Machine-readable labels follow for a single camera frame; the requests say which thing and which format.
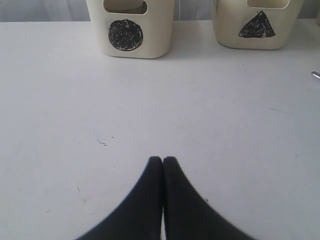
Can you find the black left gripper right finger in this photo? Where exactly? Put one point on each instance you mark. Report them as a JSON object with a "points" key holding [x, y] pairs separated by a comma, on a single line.
{"points": [[187, 216]]}

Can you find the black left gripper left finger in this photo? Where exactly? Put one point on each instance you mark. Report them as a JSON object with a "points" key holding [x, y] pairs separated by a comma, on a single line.
{"points": [[139, 215]]}

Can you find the steel table knife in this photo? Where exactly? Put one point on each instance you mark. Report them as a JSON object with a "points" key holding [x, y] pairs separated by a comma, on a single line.
{"points": [[316, 74]]}

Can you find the cream bin with circle mark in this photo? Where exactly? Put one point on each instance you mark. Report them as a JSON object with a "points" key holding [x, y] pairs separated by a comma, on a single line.
{"points": [[132, 28]]}

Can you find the cream bin with triangle mark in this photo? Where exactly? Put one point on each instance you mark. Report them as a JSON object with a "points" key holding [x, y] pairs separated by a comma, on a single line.
{"points": [[254, 24]]}

